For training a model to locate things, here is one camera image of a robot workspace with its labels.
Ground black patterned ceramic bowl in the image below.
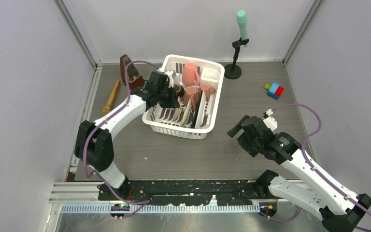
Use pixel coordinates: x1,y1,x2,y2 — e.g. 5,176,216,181
174,84,185,99

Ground red and cream saucer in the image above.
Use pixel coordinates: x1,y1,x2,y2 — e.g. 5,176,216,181
180,99,192,127

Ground large pink mug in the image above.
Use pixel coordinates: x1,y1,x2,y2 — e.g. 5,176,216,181
182,62,201,86

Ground white plastic dish rack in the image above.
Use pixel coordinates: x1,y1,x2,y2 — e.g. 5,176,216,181
142,55,225,140

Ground white round plate with lettering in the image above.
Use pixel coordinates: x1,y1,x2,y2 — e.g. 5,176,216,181
195,91,207,129

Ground small pink cup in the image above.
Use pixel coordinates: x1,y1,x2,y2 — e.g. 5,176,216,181
200,84,216,101

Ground red small plate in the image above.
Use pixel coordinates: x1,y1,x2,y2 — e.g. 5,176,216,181
173,97,182,121

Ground teal square plate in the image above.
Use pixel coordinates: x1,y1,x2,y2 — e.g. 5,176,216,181
190,96,202,129

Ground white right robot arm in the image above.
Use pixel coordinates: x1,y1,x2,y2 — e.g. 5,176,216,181
227,115,371,232

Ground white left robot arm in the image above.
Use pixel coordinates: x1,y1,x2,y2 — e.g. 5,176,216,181
74,70,179,200

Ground brown wooden metronome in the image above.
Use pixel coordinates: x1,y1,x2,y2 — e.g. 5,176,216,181
120,54,144,90

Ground colourful toy blocks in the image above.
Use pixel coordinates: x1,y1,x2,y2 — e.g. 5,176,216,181
264,82,285,100

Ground black microphone stand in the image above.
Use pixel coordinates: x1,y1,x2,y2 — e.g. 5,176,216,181
224,38,249,80

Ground wooden pestle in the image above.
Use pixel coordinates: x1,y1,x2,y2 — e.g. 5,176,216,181
101,80,121,116

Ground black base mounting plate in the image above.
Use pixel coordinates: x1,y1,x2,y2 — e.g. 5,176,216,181
97,179,288,207

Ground mint green microphone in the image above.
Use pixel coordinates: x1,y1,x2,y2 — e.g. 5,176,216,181
236,10,248,40

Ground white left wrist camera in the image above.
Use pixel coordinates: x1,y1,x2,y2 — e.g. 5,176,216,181
157,68,177,87

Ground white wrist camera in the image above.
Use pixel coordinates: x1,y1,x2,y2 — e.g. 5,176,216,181
263,109,278,131
157,68,177,87

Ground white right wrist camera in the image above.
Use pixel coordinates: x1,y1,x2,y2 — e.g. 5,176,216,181
263,109,278,131

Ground slotted white cable duct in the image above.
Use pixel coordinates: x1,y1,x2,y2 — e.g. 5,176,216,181
60,202,260,214

